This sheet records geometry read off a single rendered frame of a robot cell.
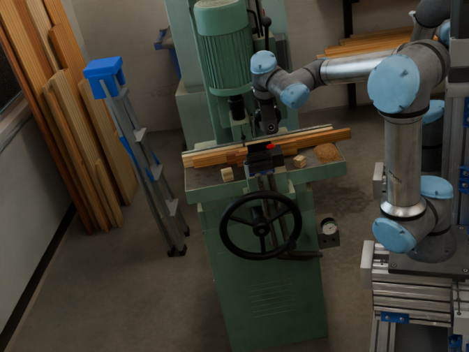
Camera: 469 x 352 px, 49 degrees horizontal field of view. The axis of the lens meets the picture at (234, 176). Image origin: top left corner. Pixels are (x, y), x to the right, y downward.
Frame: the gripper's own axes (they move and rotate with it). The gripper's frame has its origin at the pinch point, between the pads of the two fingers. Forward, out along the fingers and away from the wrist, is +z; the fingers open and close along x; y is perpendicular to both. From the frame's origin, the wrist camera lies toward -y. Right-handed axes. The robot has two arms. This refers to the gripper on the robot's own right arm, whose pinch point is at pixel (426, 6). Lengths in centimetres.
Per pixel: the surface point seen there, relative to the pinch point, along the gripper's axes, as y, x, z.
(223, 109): 4, -89, -44
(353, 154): 120, -39, 96
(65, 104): 10, -191, 39
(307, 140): 23, -60, -49
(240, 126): 6, -82, -56
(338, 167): 29, -51, -63
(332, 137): 25, -51, -47
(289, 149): 23, -67, -53
